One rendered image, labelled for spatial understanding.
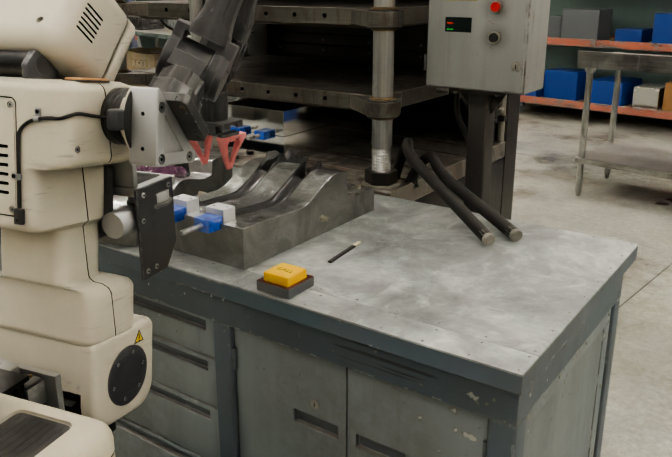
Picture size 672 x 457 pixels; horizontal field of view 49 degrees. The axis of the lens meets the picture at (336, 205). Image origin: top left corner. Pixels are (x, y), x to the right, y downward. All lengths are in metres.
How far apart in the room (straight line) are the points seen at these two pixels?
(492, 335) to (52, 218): 0.73
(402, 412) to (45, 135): 0.78
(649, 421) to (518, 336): 1.43
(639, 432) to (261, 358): 1.43
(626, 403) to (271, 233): 1.57
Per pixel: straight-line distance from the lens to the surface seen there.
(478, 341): 1.26
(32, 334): 1.33
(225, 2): 1.19
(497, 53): 2.08
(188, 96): 1.08
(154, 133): 1.07
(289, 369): 1.53
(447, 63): 2.14
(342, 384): 1.46
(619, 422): 2.64
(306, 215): 1.66
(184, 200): 1.61
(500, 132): 2.82
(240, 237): 1.50
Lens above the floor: 1.38
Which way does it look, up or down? 17 degrees down
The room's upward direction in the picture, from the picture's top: straight up
